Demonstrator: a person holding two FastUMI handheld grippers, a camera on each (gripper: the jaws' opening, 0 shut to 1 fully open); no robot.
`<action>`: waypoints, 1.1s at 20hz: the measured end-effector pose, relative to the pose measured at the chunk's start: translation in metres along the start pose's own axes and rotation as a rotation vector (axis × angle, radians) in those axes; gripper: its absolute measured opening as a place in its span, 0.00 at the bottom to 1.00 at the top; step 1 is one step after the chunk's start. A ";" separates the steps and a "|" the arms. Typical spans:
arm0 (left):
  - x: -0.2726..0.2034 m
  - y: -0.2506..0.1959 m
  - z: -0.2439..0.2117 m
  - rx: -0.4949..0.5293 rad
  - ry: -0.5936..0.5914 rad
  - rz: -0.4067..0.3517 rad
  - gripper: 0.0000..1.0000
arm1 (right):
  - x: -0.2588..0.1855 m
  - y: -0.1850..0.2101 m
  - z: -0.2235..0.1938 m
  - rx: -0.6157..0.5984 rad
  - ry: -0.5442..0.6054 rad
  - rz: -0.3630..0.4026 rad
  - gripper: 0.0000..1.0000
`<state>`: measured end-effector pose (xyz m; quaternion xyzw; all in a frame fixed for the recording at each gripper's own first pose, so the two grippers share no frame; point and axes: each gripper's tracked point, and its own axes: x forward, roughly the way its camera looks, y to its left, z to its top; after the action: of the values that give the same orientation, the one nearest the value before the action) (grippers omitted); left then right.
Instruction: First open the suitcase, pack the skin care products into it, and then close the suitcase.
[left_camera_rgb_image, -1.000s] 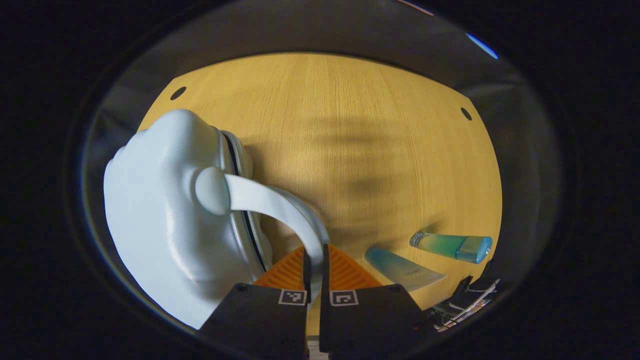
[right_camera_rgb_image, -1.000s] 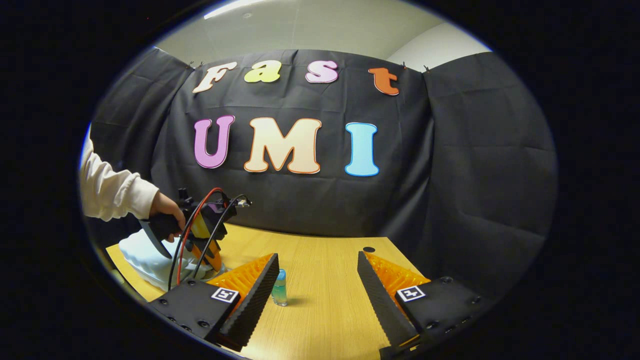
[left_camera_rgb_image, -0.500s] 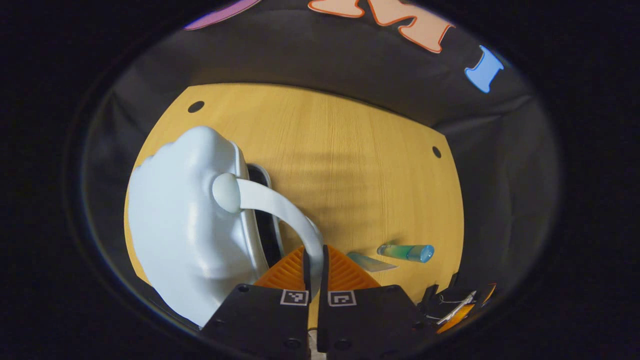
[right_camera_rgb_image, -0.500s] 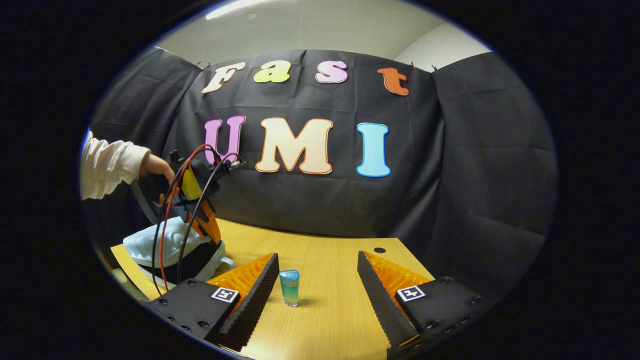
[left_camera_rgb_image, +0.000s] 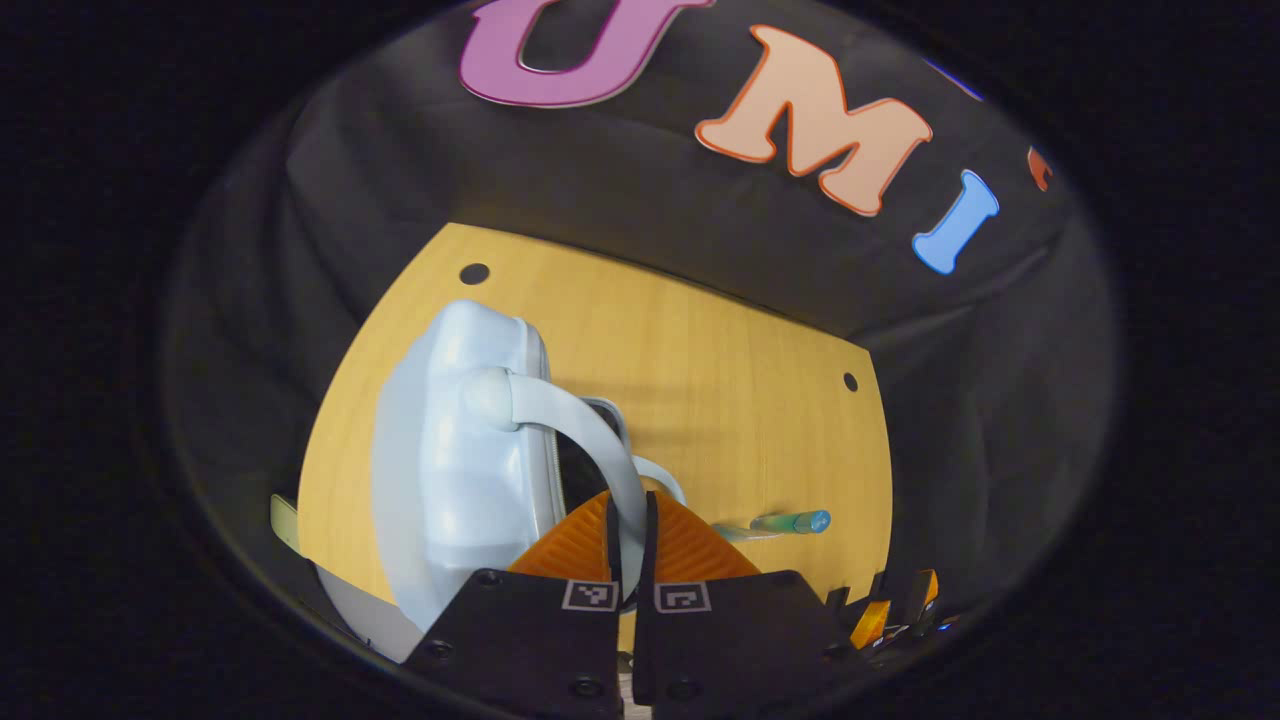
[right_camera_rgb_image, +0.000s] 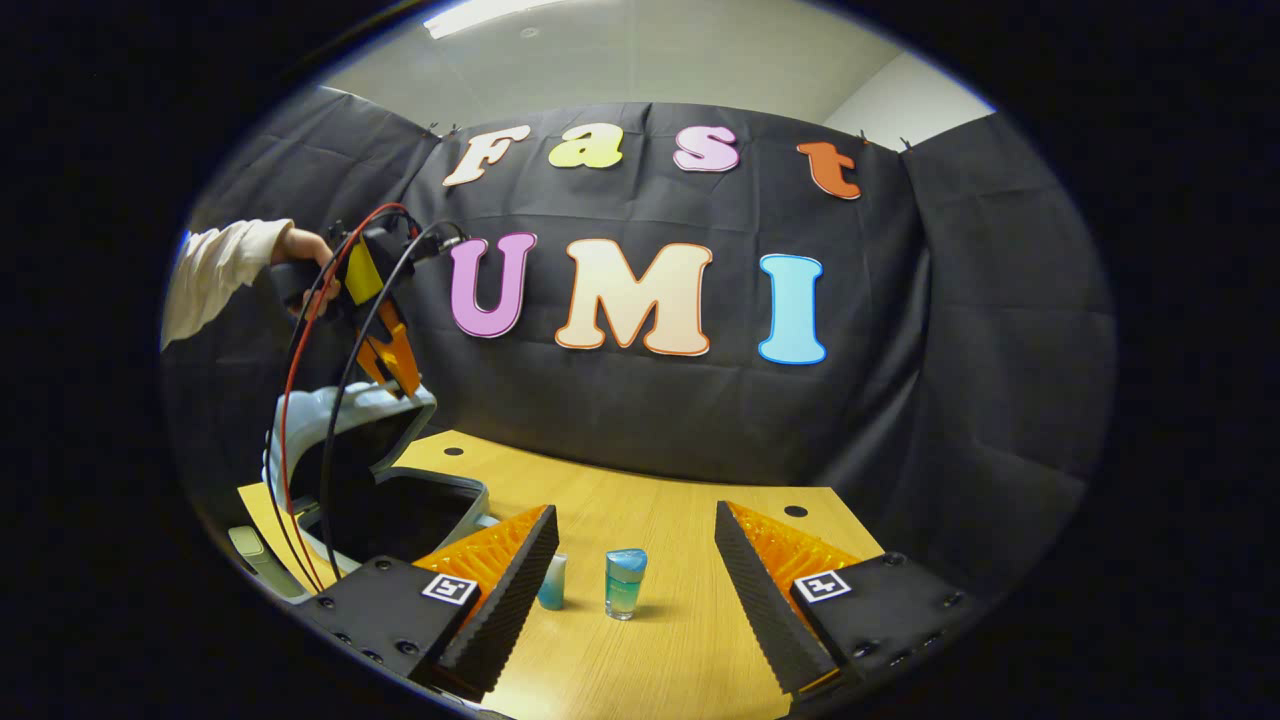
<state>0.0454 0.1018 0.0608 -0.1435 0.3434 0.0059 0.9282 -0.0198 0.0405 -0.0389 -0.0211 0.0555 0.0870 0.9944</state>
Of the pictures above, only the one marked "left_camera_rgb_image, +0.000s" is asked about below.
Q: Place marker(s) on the blue translucent lotion bottle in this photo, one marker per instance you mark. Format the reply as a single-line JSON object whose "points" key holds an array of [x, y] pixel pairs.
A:
{"points": [[805, 521]]}

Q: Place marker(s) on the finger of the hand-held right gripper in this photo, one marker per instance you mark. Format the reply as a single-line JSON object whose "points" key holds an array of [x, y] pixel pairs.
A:
{"points": [[920, 600], [868, 622]]}

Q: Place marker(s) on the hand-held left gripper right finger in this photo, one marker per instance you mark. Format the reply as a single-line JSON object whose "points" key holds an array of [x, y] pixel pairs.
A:
{"points": [[651, 550]]}

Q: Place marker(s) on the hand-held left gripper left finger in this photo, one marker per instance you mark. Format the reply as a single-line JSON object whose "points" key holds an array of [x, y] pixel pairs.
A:
{"points": [[610, 550]]}

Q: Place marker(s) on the light blue suitcase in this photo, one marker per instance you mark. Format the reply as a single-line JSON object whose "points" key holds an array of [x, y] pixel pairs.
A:
{"points": [[450, 470]]}

